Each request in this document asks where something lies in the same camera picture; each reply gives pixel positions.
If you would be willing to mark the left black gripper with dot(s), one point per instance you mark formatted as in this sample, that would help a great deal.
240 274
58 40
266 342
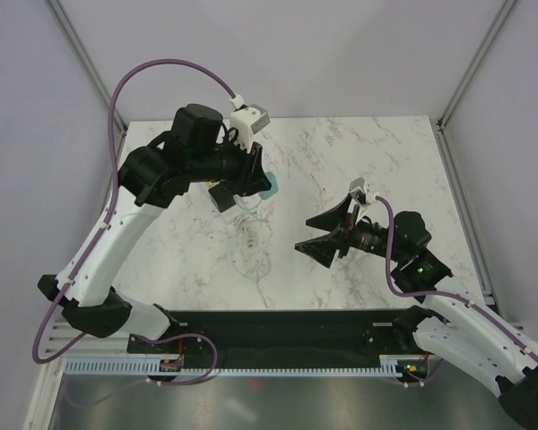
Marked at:
258 181

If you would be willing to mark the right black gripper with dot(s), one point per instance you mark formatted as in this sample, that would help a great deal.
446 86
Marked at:
323 248

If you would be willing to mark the teal charger adapter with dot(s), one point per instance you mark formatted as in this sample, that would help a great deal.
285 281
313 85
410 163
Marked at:
273 189

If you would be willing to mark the black cube plug adapter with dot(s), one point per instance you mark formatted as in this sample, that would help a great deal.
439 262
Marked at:
222 197

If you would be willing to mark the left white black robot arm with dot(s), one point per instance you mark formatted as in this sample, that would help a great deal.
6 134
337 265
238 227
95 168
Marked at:
197 148

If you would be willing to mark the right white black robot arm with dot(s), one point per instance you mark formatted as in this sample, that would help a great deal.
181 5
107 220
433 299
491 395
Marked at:
447 320

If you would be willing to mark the white power strip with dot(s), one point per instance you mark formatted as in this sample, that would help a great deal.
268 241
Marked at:
233 214

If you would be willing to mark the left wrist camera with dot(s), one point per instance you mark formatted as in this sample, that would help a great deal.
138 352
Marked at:
248 121

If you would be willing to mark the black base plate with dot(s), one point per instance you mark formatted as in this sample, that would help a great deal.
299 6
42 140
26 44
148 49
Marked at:
286 338

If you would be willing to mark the right aluminium frame post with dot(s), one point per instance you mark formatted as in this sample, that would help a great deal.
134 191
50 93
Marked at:
485 46

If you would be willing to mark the aluminium frame post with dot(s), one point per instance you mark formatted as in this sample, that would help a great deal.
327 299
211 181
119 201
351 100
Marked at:
485 46
70 33

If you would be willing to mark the white slotted cable duct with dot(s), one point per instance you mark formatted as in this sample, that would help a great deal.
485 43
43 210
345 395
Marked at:
160 366

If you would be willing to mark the left aluminium frame post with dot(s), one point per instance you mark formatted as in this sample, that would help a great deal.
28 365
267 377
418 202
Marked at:
70 33

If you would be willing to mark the aluminium front rail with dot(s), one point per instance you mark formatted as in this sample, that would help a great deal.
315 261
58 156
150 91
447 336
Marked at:
61 333

